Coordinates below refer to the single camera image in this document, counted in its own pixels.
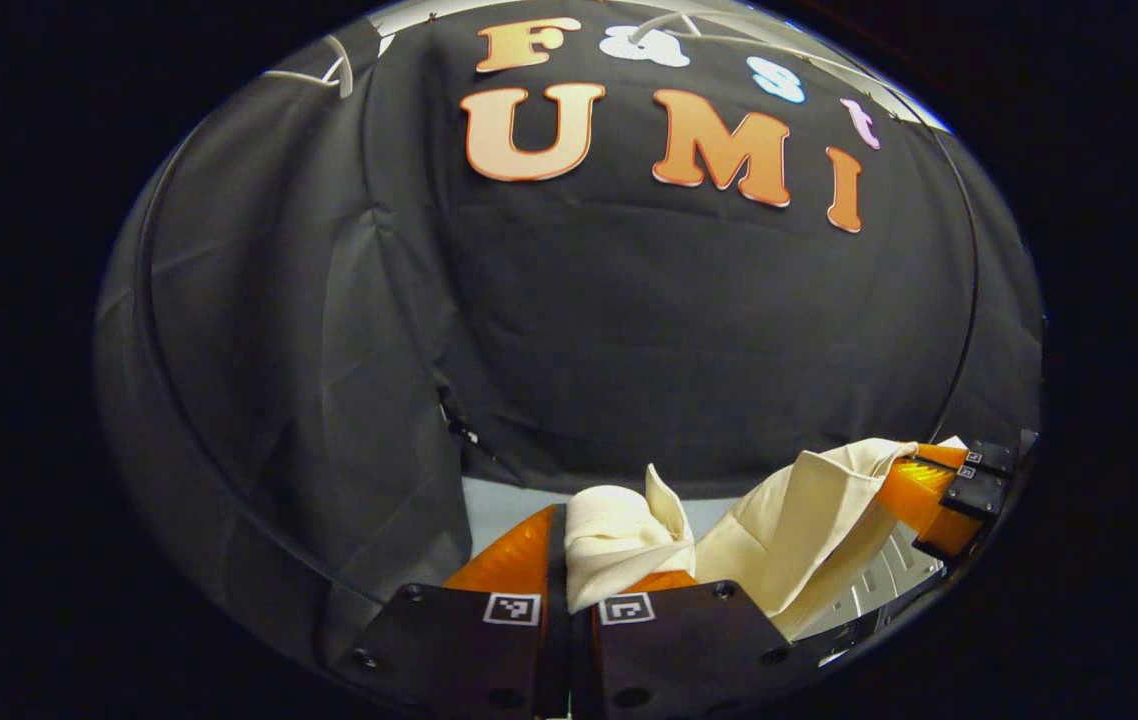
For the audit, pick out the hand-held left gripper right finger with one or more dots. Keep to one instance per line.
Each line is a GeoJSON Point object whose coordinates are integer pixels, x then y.
{"type": "Point", "coordinates": [689, 650]}

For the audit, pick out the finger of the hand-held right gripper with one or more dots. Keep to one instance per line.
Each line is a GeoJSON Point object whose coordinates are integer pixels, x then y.
{"type": "Point", "coordinates": [974, 495]}
{"type": "Point", "coordinates": [989, 457]}

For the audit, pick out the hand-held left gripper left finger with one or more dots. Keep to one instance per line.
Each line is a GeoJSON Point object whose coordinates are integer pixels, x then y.
{"type": "Point", "coordinates": [556, 650]}

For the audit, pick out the cream button shirt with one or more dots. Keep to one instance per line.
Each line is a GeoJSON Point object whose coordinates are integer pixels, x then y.
{"type": "Point", "coordinates": [809, 520]}

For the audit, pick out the white plastic clothes hanger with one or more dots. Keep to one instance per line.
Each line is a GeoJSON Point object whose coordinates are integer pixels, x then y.
{"type": "Point", "coordinates": [659, 25]}
{"type": "Point", "coordinates": [343, 68]}

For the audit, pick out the white slatted plastic object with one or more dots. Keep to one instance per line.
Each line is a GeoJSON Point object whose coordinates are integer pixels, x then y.
{"type": "Point", "coordinates": [889, 580]}

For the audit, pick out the black backdrop cloth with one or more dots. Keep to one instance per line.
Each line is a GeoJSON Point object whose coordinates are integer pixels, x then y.
{"type": "Point", "coordinates": [629, 320]}

